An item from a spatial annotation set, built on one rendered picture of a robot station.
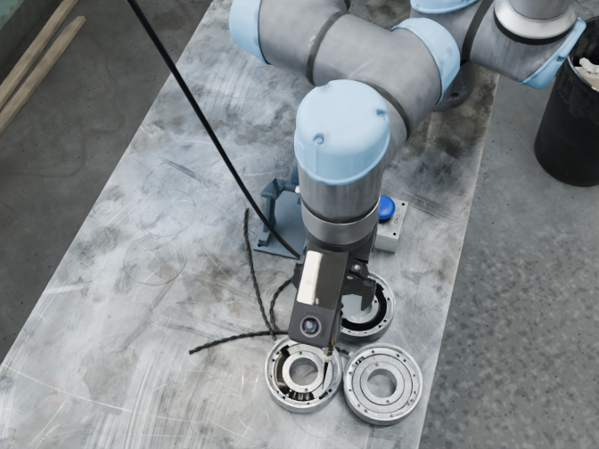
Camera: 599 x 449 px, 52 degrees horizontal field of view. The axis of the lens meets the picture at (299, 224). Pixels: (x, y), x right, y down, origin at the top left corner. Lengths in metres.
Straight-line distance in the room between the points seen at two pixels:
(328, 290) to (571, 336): 1.33
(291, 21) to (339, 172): 0.17
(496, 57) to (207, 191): 0.51
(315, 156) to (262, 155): 0.60
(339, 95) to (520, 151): 1.71
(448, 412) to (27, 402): 1.11
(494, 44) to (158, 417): 0.73
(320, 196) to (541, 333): 1.40
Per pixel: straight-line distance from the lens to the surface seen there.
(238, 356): 0.91
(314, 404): 0.84
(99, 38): 2.63
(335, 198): 0.52
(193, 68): 1.24
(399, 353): 0.88
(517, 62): 1.01
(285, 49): 0.60
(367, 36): 0.58
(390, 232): 0.94
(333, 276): 0.63
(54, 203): 2.17
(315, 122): 0.48
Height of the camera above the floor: 1.65
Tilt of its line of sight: 59 degrees down
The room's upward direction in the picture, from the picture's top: 5 degrees counter-clockwise
